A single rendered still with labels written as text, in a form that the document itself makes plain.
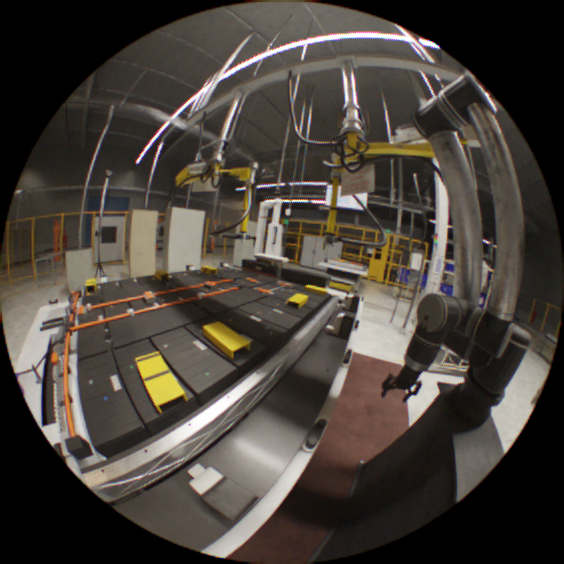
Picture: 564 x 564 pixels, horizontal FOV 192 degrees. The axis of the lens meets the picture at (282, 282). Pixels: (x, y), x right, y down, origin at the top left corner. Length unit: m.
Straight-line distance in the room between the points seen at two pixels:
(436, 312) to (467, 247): 0.31
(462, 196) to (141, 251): 5.37
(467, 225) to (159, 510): 1.09
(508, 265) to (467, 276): 0.24
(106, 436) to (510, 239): 0.94
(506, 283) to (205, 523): 0.82
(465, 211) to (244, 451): 0.94
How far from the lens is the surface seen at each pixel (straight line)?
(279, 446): 0.49
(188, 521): 0.47
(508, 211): 0.57
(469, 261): 0.72
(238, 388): 0.44
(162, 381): 0.41
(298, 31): 9.30
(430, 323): 0.51
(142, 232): 5.08
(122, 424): 0.42
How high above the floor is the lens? 1.33
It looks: 13 degrees down
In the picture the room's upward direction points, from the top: 8 degrees clockwise
